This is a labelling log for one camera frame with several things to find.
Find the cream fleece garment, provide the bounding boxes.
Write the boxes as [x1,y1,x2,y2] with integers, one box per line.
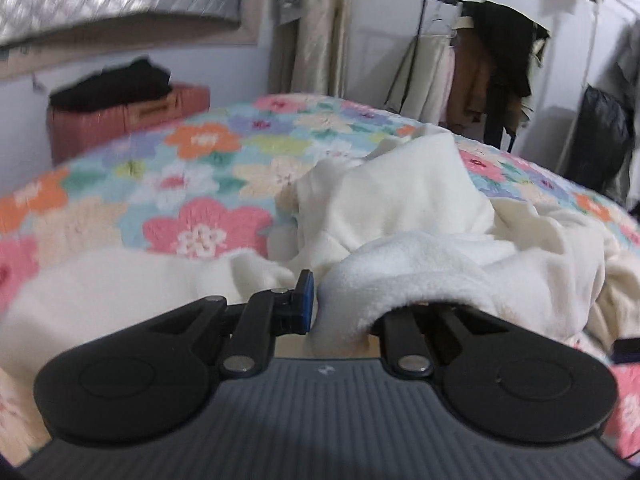
[1,125,639,382]

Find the pile of clothes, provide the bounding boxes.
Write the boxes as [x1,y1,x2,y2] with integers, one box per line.
[599,20,639,210]

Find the black folded clothes on box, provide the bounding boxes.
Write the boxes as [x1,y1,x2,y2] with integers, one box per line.
[49,58,172,113]

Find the black clothes rack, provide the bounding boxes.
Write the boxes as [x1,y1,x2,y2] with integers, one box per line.
[408,0,485,128]

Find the floral quilted bedspread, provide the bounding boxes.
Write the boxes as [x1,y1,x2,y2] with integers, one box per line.
[1,94,639,465]

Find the black bag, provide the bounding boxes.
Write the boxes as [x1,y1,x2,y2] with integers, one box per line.
[564,86,632,193]

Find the red storage box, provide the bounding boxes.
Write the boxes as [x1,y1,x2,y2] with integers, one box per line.
[47,84,210,166]

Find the cream hanging garment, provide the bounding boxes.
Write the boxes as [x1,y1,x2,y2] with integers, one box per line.
[385,34,456,126]

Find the brown hanging garment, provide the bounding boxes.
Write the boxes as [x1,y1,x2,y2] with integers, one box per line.
[446,29,495,133]

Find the black hanging coat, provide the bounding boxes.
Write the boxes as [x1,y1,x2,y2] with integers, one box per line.
[463,0,550,148]

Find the beige curtain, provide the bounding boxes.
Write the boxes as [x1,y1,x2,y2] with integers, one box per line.
[268,0,350,96]

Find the white floor lamp pole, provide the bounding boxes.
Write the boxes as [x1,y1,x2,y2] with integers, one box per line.
[554,0,603,174]

